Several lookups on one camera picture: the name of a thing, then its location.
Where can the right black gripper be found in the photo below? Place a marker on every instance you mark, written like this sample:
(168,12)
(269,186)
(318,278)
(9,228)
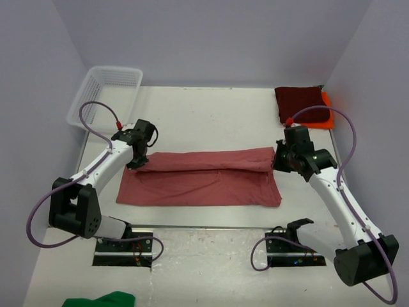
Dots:
(277,164)

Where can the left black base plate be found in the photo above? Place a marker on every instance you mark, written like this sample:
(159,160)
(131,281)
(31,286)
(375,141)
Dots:
(135,253)

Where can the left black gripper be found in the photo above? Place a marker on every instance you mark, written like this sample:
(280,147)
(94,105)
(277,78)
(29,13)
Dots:
(137,164)

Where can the folded dark red shirt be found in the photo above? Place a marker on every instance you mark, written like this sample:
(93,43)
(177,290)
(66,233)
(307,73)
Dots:
(291,100)

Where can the white plastic basket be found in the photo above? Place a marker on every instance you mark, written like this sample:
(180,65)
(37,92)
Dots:
(116,87)

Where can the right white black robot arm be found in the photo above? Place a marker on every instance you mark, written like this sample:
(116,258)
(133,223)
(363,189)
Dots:
(360,252)

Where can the green cloth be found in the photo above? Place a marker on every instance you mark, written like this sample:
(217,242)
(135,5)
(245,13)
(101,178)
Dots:
(114,299)

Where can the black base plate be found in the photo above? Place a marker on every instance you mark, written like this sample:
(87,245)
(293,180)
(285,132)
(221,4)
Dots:
(135,253)
(284,254)

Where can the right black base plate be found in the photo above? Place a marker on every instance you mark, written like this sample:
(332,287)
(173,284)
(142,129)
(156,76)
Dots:
(284,254)

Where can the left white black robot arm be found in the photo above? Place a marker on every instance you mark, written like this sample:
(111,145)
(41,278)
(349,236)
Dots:
(74,204)

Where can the pink t shirt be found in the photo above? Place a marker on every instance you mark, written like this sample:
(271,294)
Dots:
(197,179)

